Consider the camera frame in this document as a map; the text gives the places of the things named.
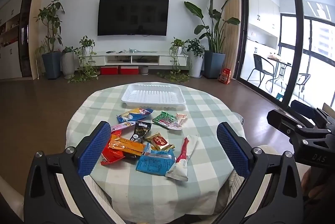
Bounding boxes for bushy green plant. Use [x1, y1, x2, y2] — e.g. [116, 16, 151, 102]
[184, 38, 205, 58]

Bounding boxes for clear pastry packet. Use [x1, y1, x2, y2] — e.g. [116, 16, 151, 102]
[170, 113, 188, 131]

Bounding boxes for blue and yellow cookie packet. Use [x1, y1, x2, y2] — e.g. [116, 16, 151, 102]
[116, 108, 154, 124]

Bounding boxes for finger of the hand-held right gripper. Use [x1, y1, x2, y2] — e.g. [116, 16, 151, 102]
[290, 100, 325, 124]
[267, 109, 308, 136]

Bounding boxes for trailing pothos plant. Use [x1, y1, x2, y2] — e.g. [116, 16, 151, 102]
[156, 37, 190, 83]
[68, 36, 101, 83]

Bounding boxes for pink snack packet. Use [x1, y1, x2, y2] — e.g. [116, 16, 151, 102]
[110, 122, 137, 133]

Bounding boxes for blue snack packet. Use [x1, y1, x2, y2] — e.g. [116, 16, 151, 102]
[135, 143, 175, 177]

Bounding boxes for tall leafy plant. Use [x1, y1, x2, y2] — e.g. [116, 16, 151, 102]
[35, 0, 66, 53]

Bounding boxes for white plastic tray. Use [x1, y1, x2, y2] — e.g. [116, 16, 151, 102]
[121, 83, 186, 105]

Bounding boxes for white and red snack packet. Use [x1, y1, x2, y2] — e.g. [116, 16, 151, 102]
[165, 134, 198, 182]

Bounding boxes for large broad-leaf plant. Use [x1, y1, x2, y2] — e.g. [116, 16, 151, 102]
[184, 0, 241, 53]

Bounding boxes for white ribbed planter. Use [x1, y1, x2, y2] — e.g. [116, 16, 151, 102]
[61, 51, 75, 78]

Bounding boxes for white wall cabinet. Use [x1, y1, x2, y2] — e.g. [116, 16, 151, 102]
[0, 0, 44, 81]

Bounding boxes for red paper bag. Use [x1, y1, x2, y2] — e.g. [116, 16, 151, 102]
[218, 68, 232, 85]

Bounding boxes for balcony table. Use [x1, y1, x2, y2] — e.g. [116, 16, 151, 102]
[267, 55, 292, 94]

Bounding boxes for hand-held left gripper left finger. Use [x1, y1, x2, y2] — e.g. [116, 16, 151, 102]
[23, 121, 126, 224]

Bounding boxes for black snack packet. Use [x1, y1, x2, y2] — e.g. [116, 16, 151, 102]
[130, 121, 152, 142]

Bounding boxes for green snack packet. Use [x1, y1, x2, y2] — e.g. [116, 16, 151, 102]
[152, 111, 177, 128]

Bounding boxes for white television console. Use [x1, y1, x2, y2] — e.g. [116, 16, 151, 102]
[76, 51, 189, 68]

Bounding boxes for beige curtain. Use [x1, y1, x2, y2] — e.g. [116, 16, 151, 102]
[224, 0, 241, 78]

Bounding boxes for white balcony cabinets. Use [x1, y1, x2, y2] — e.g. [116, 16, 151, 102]
[248, 0, 281, 57]

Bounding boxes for black wall television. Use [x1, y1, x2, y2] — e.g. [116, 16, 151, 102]
[98, 0, 169, 37]

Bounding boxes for person's right hand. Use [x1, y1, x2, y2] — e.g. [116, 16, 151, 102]
[301, 169, 335, 200]

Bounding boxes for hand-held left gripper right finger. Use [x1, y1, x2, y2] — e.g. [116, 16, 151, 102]
[211, 122, 304, 224]

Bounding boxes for gold and red snack packet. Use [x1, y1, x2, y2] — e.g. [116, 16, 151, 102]
[145, 132, 175, 152]

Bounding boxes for white rounded object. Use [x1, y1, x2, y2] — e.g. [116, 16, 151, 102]
[232, 112, 244, 125]

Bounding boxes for orange snack packet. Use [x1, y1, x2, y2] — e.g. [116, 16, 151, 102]
[108, 134, 147, 157]

